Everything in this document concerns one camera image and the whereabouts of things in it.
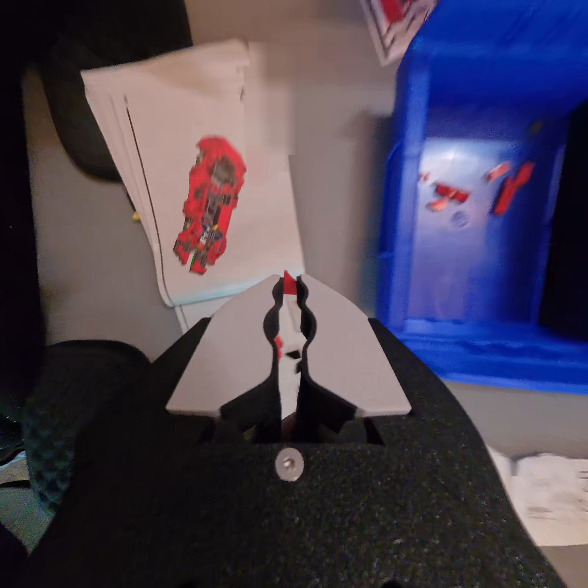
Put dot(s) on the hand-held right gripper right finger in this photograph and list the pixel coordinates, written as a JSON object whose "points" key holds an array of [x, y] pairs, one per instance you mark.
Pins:
{"points": [[349, 358]]}

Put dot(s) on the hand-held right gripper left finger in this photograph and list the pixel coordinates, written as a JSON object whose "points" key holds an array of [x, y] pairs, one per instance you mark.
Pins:
{"points": [[229, 358]]}

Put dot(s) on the small red toy brick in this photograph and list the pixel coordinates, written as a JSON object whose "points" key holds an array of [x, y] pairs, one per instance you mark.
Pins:
{"points": [[289, 282]]}

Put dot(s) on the blue plastic bin with divider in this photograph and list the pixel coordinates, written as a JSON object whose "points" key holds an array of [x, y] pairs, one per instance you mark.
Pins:
{"points": [[459, 285]]}

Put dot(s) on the grey round toy piece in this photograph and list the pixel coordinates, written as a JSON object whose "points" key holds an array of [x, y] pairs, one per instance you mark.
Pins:
{"points": [[460, 219]]}

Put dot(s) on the white folded leaflet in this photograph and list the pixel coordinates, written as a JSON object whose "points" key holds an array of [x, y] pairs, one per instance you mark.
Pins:
{"points": [[546, 500]]}

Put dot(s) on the toy car instruction booklet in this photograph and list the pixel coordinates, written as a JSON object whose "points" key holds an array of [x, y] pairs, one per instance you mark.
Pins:
{"points": [[183, 115]]}

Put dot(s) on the black round object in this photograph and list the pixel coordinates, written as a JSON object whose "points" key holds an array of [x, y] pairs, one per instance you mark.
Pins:
{"points": [[92, 115]]}

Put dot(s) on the red and white printed sheet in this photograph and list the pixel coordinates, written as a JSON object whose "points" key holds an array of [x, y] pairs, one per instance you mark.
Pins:
{"points": [[390, 27]]}

